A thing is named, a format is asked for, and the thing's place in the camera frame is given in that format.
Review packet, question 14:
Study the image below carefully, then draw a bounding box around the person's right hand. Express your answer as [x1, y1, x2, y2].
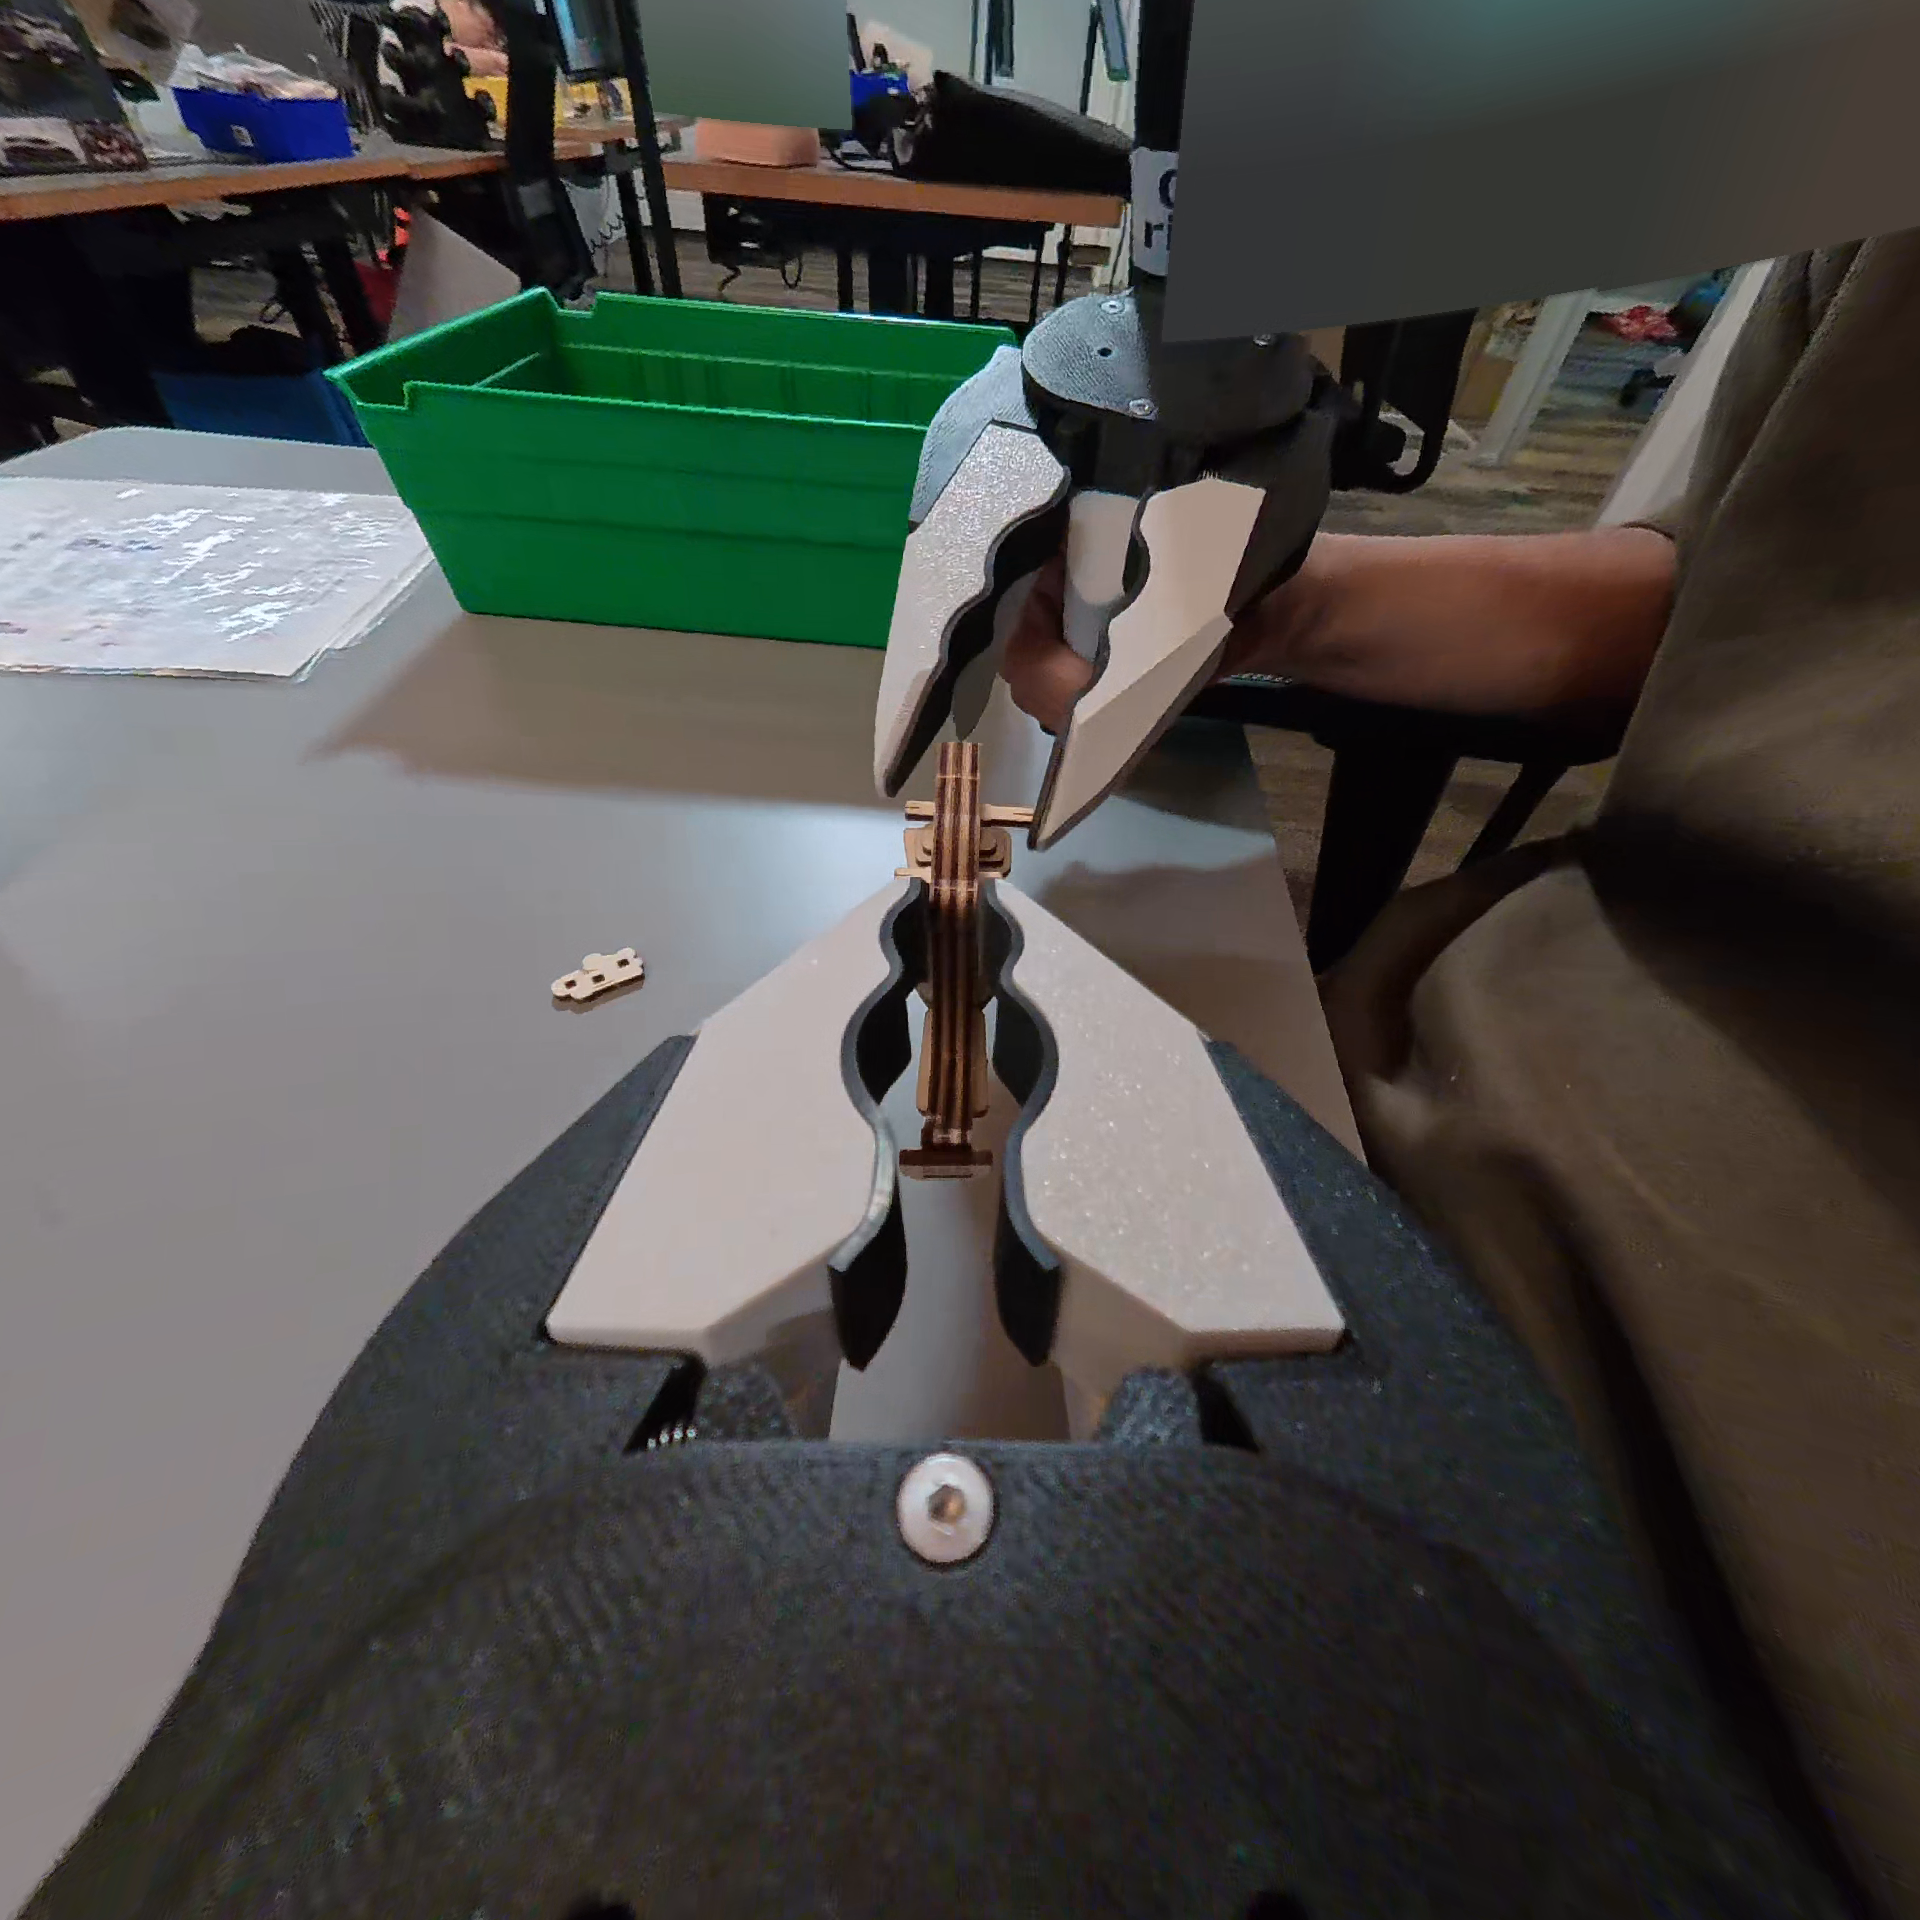
[999, 558, 1108, 740]

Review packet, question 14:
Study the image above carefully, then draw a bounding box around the layered wooden puzzle model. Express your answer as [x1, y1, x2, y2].
[897, 738, 1039, 1179]

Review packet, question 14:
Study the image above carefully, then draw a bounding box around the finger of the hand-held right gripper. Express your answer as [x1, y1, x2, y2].
[874, 347, 1074, 800]
[1027, 480, 1273, 852]

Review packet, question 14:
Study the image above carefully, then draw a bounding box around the wooden-top table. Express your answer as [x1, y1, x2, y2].
[661, 152, 1127, 320]
[0, 137, 684, 436]

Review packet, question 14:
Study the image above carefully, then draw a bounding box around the paper sheet in plastic sleeve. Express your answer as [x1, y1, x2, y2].
[0, 477, 437, 683]

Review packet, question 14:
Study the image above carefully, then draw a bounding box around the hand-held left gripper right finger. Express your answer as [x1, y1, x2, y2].
[983, 884, 1347, 1443]

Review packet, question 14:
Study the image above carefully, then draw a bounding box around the grey desk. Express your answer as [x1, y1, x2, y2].
[0, 427, 1367, 1920]

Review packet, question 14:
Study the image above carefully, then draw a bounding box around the person's right forearm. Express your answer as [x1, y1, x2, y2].
[1229, 525, 1680, 723]

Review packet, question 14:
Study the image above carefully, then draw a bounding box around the blue plastic bin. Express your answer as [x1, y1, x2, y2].
[171, 83, 356, 164]

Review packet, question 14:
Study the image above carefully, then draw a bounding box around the white card sheet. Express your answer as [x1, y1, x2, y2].
[386, 210, 522, 347]

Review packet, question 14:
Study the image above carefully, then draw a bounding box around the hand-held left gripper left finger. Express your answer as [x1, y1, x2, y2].
[545, 877, 917, 1443]

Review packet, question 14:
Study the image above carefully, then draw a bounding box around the green plastic bin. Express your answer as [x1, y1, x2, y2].
[324, 289, 1021, 649]

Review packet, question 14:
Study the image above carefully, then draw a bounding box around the black bag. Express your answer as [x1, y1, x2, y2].
[892, 66, 1136, 189]

